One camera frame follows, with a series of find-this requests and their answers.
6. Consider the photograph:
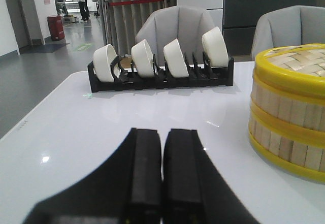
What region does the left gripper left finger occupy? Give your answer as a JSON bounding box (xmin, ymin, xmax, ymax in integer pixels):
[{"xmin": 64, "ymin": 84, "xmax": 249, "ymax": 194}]
[{"xmin": 24, "ymin": 128, "xmax": 162, "ymax": 223}]

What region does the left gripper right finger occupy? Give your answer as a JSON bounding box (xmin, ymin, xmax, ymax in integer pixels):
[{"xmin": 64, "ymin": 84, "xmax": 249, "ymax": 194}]
[{"xmin": 162, "ymin": 129, "xmax": 258, "ymax": 223}]

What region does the bamboo steamer drawer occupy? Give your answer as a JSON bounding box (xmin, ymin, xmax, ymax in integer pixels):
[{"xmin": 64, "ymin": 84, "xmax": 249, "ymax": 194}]
[
  {"xmin": 248, "ymin": 116, "xmax": 324, "ymax": 183},
  {"xmin": 250, "ymin": 81, "xmax": 324, "ymax": 147}
]

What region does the woven bamboo steamer lid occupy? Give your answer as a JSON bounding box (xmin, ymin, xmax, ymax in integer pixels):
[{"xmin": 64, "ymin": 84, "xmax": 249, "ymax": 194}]
[{"xmin": 255, "ymin": 43, "xmax": 324, "ymax": 100}]

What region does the black dish rack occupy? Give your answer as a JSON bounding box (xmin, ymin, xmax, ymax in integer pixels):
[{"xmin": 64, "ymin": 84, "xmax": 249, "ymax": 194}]
[{"xmin": 87, "ymin": 52, "xmax": 234, "ymax": 92}]

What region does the white bowl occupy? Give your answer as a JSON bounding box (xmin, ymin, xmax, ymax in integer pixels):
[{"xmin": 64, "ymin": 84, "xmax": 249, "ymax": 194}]
[
  {"xmin": 163, "ymin": 39, "xmax": 189, "ymax": 78},
  {"xmin": 202, "ymin": 26, "xmax": 229, "ymax": 68},
  {"xmin": 93, "ymin": 44, "xmax": 117, "ymax": 82},
  {"xmin": 131, "ymin": 39, "xmax": 154, "ymax": 78}
]

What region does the left grey chair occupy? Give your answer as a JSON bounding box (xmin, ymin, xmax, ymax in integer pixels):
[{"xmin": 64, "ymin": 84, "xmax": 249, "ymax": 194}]
[{"xmin": 135, "ymin": 6, "xmax": 215, "ymax": 66}]

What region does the grey chair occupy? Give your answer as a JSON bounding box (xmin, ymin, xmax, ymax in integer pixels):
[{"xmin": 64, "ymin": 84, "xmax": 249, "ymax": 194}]
[
  {"xmin": 135, "ymin": 6, "xmax": 215, "ymax": 66},
  {"xmin": 251, "ymin": 6, "xmax": 324, "ymax": 60}
]

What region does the red bin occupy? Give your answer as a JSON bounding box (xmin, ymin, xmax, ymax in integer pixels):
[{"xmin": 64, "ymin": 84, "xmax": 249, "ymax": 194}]
[{"xmin": 47, "ymin": 15, "xmax": 65, "ymax": 41}]

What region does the red barrier tape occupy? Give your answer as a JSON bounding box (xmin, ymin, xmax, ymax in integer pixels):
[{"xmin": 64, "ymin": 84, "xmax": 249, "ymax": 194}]
[{"xmin": 109, "ymin": 0, "xmax": 164, "ymax": 6}]

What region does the dark kitchen counter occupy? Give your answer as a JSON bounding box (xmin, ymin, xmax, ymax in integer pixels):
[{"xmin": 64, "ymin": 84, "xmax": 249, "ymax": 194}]
[{"xmin": 222, "ymin": 0, "xmax": 316, "ymax": 56}]

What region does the right grey chair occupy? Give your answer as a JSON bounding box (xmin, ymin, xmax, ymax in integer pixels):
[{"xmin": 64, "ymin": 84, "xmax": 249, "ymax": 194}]
[{"xmin": 251, "ymin": 6, "xmax": 324, "ymax": 60}]

